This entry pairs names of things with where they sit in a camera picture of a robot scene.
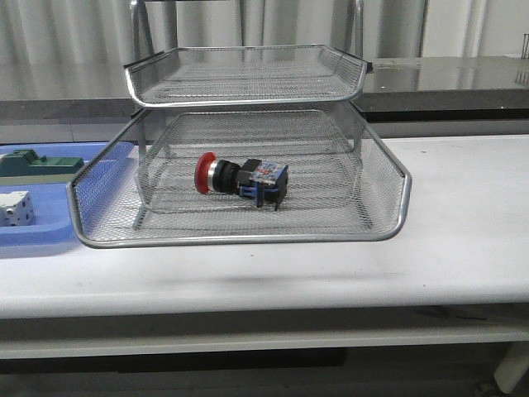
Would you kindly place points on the red emergency stop button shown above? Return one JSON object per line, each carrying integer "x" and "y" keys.
{"x": 262, "y": 181}

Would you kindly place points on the silver mesh top tray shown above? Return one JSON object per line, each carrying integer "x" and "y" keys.
{"x": 239, "y": 75}

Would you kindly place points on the blue plastic tray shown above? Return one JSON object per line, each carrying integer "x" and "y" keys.
{"x": 52, "y": 223}

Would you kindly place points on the dark grey back counter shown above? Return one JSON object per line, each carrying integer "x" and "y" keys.
{"x": 398, "y": 89}

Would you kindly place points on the green terminal block module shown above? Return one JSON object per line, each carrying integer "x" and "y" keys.
{"x": 25, "y": 166}

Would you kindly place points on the white electrical component block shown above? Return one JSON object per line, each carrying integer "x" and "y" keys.
{"x": 17, "y": 209}

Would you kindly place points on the white table leg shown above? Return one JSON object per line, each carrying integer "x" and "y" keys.
{"x": 512, "y": 367}

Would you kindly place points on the silver metal rack frame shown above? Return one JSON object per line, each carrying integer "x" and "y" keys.
{"x": 246, "y": 139}

